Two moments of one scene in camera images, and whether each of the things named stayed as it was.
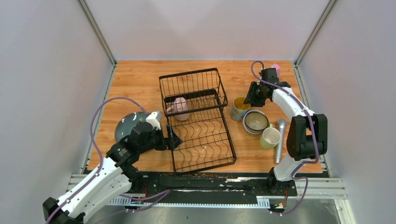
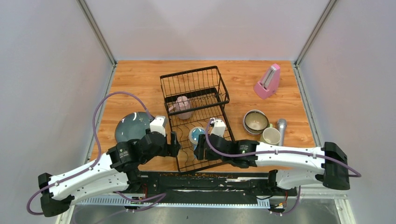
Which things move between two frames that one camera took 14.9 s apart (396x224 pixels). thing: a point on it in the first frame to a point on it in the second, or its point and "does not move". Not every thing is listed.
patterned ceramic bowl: x=254 y=122 does not move
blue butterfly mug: x=239 y=108 to x=194 y=135
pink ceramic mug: x=180 y=104 does not move
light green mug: x=270 y=138 does not move
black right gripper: x=251 y=98 to x=199 y=152
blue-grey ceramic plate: x=126 y=124 does not move
